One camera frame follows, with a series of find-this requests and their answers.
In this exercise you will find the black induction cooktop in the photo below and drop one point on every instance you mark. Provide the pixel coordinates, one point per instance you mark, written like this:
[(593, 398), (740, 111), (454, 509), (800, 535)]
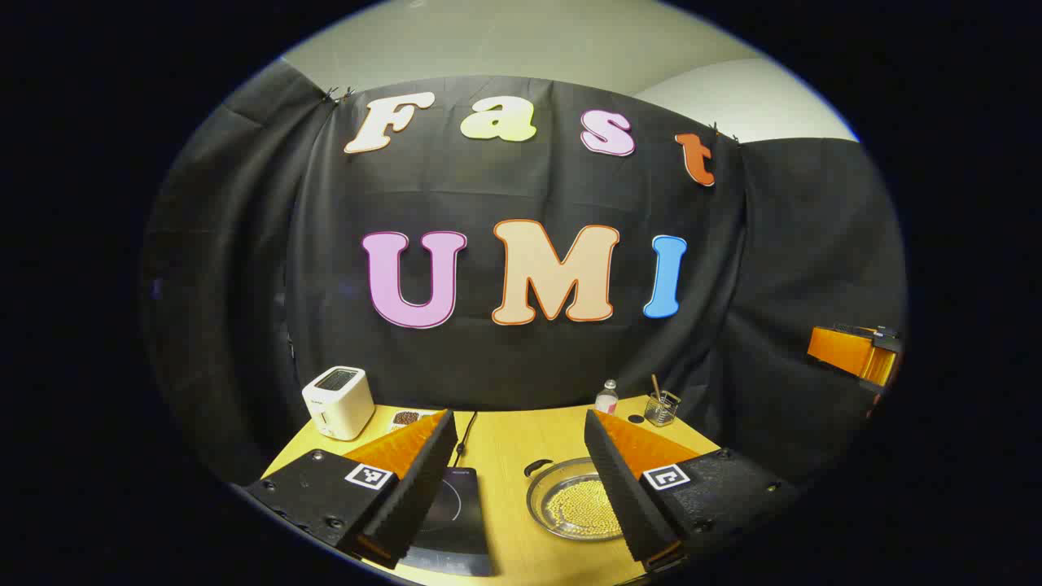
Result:
[(460, 521)]

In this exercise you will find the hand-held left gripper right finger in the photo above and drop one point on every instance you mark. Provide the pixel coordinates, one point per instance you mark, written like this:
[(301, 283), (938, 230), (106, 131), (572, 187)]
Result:
[(627, 505)]

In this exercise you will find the pile of yellow soybeans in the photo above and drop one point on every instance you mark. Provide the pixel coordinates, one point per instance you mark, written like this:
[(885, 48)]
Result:
[(582, 509)]

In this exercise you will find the brown wooden stick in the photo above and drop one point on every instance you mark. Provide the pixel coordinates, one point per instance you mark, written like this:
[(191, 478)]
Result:
[(656, 389)]

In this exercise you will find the clear plastic bottle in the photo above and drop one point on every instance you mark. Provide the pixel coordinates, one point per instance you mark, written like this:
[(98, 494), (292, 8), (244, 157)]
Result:
[(606, 400)]

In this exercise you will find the white toaster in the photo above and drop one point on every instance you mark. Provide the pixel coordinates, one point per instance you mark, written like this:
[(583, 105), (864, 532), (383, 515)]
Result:
[(342, 407)]

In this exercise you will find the white divided dish of beans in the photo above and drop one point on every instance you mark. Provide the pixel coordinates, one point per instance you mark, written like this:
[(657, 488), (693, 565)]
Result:
[(404, 418)]

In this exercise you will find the black backdrop cloth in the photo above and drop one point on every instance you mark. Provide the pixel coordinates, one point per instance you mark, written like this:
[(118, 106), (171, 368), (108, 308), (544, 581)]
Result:
[(326, 285)]

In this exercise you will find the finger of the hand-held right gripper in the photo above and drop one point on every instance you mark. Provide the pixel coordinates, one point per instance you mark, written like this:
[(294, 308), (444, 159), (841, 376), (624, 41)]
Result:
[(842, 350)]

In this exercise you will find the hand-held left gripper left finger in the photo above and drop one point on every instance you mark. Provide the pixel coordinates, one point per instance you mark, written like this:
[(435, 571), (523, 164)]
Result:
[(415, 496)]

